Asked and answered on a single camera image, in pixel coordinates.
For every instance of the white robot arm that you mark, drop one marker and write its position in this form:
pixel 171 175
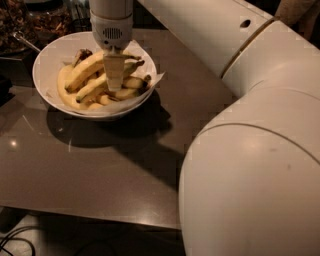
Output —
pixel 250 181

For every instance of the bottom small yellow banana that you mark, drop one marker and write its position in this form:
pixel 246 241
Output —
pixel 105 100

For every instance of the glass jar of snacks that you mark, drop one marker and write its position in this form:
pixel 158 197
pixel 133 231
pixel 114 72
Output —
pixel 14 17

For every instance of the white paper bowl liner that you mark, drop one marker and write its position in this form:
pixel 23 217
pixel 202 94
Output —
pixel 90 102

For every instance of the large left yellow banana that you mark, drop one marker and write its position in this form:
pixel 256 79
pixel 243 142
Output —
pixel 69 99

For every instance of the right small yellow banana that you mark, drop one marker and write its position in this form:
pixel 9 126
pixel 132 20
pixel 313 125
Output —
pixel 136 82

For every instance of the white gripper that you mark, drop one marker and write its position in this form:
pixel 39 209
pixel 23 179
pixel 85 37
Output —
pixel 111 33

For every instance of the person's legs with sneakers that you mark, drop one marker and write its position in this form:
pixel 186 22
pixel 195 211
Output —
pixel 303 13

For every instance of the small yellow banana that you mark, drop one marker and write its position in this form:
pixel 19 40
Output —
pixel 105 100
pixel 136 82

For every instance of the metal scoop handle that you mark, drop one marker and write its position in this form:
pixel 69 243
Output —
pixel 20 37

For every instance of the black wire basket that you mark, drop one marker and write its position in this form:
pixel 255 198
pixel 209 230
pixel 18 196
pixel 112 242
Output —
pixel 81 25

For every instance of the white bowl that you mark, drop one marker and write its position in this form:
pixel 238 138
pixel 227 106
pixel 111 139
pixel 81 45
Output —
pixel 61 52

